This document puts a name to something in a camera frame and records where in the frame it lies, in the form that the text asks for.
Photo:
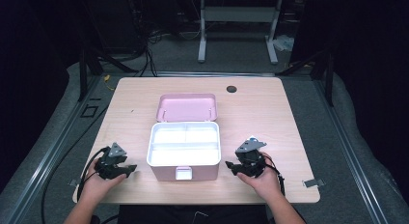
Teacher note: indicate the person's left hand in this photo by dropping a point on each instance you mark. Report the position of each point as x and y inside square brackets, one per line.
[96, 187]

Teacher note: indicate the short metal floor rail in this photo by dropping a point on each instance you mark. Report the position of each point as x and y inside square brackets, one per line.
[209, 74]

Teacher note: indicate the pink storage box with lid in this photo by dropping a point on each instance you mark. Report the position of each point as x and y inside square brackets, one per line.
[186, 108]

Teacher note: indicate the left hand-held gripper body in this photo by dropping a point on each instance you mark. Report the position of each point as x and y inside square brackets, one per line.
[111, 162]

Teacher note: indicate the grey metal table bracket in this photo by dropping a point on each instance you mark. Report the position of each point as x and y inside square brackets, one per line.
[313, 183]
[73, 182]

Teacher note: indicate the clear plastic bag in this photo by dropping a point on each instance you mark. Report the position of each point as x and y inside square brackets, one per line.
[284, 43]

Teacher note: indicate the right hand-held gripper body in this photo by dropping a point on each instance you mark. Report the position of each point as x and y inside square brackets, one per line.
[252, 158]

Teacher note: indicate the long metal floor rail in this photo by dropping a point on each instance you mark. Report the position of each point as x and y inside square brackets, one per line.
[350, 146]
[48, 156]

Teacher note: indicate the grey metal stand frame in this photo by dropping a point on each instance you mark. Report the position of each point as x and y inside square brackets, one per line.
[239, 14]

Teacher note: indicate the person's right hand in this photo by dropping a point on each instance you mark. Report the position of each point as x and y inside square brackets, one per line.
[267, 183]

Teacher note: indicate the person's dark clothing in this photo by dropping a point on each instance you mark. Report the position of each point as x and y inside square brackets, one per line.
[193, 216]

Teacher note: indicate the black tripod legs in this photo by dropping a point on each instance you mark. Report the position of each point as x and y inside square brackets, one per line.
[328, 79]
[83, 72]

